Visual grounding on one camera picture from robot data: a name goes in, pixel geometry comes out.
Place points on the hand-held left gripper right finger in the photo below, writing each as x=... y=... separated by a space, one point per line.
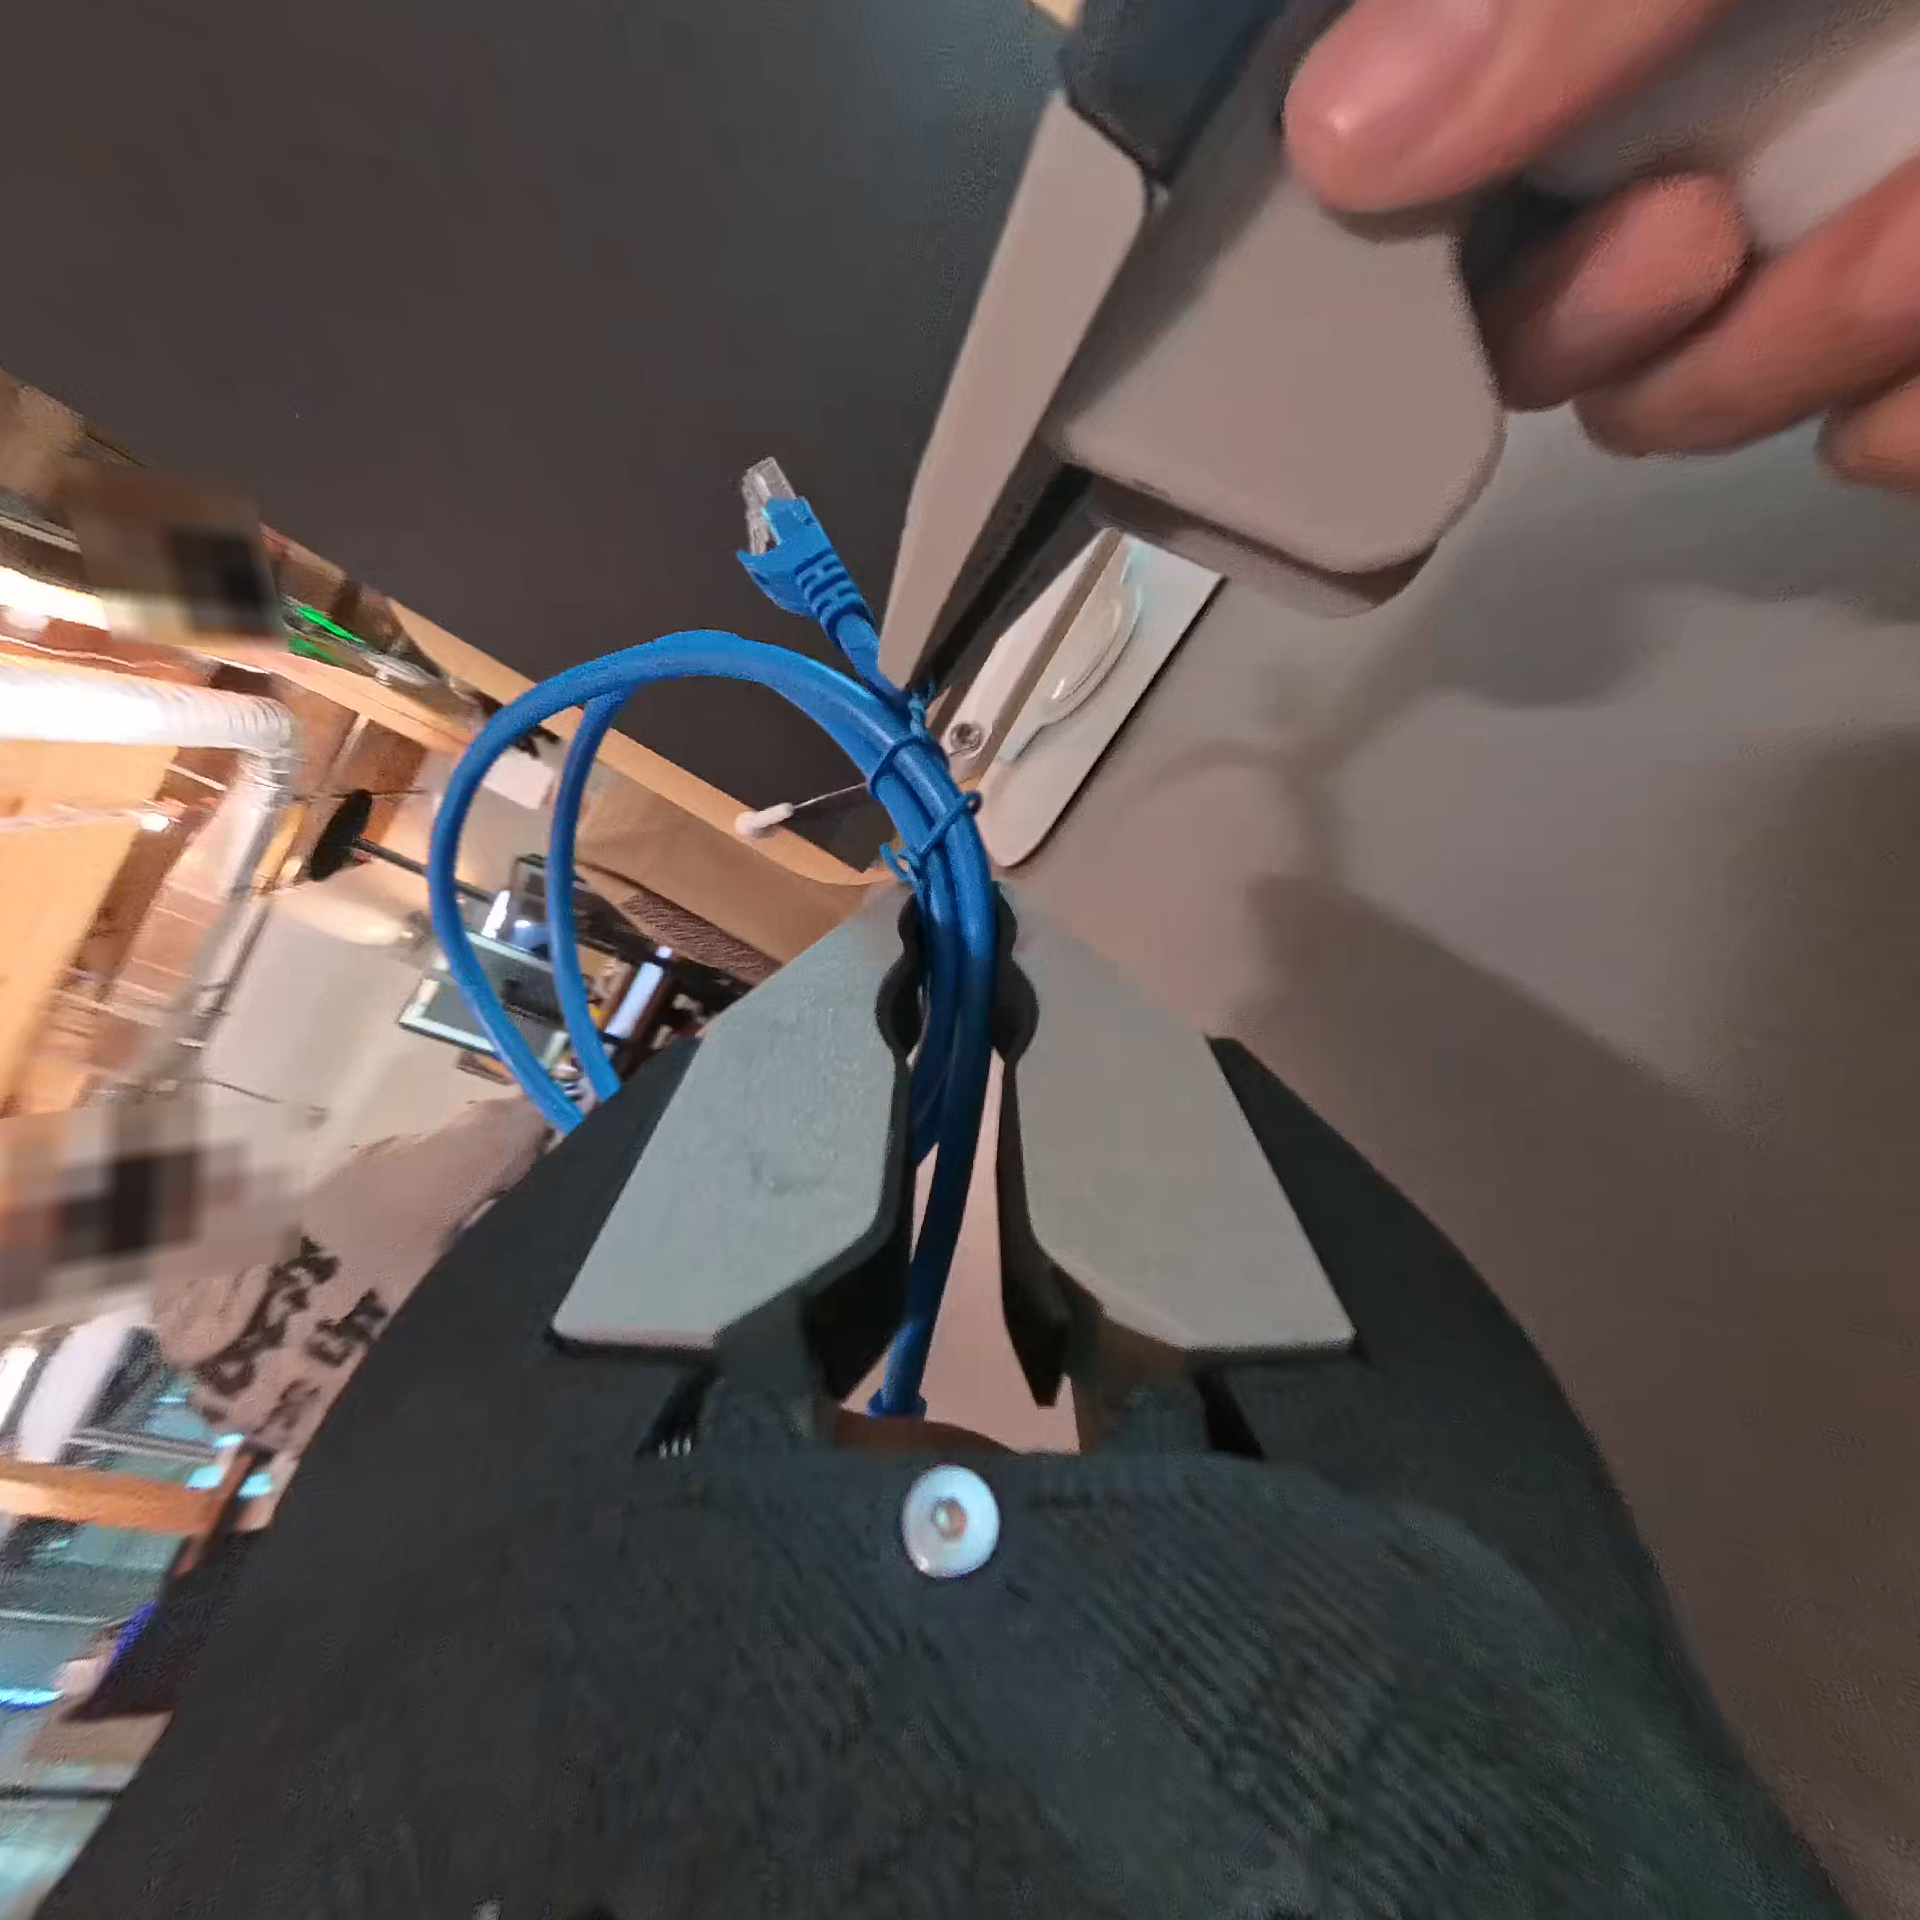
x=1171 y=1198

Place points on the black board on white stand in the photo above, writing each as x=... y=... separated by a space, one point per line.
x=451 y=299

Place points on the silver air duct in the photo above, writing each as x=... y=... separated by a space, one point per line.
x=150 y=711

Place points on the person's right hand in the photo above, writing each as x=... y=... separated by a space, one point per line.
x=1726 y=330

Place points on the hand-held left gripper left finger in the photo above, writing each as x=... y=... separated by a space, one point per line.
x=735 y=1186

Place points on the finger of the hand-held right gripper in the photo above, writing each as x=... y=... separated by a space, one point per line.
x=1288 y=374

